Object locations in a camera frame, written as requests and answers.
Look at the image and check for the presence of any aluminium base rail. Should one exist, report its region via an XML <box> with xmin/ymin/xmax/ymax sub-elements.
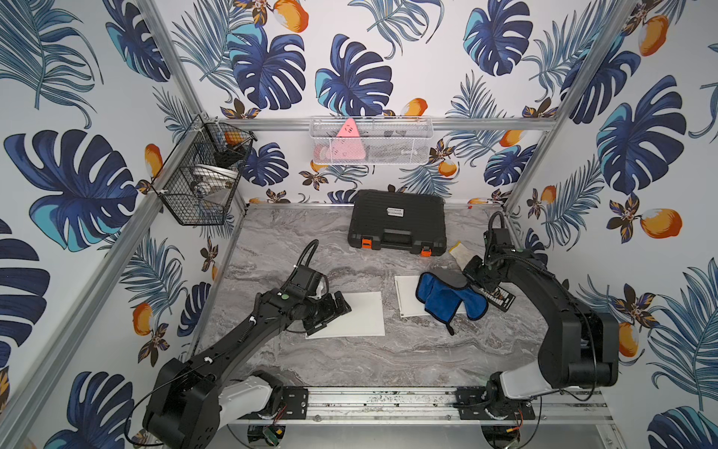
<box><xmin>153</xmin><ymin>384</ymin><xmax>613</xmax><ymax>426</ymax></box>

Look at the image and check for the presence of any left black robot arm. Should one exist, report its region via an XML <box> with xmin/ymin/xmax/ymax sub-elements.
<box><xmin>141</xmin><ymin>239</ymin><xmax>352</xmax><ymax>448</ymax></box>

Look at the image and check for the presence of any pink triangular card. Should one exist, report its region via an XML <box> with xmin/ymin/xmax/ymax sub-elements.
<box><xmin>328</xmin><ymin>118</ymin><xmax>368</xmax><ymax>162</ymax></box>

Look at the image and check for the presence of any white knitted glove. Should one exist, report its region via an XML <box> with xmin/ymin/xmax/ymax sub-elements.
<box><xmin>449</xmin><ymin>241</ymin><xmax>477</xmax><ymax>271</ymax></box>

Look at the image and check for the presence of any white drawing tablet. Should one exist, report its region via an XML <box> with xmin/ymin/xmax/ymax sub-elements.
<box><xmin>307</xmin><ymin>292</ymin><xmax>385</xmax><ymax>340</ymax></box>
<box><xmin>395</xmin><ymin>275</ymin><xmax>429</xmax><ymax>318</ymax></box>

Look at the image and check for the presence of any blue grey microfibre cloth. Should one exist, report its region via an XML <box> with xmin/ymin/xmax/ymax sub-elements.
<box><xmin>415</xmin><ymin>269</ymin><xmax>488</xmax><ymax>336</ymax></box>

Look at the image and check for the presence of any black wire basket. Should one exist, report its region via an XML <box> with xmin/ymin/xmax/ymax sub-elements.
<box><xmin>151</xmin><ymin>115</ymin><xmax>257</xmax><ymax>226</ymax></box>

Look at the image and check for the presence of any black plastic tool case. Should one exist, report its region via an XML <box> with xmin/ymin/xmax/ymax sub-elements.
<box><xmin>347</xmin><ymin>190</ymin><xmax>447</xmax><ymax>257</ymax></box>

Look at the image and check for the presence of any white mesh wall basket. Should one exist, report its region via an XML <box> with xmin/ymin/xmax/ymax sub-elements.
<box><xmin>309</xmin><ymin>116</ymin><xmax>434</xmax><ymax>166</ymax></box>

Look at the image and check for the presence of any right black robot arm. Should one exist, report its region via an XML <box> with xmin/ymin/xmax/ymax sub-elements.
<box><xmin>463</xmin><ymin>213</ymin><xmax>619</xmax><ymax>418</ymax></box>

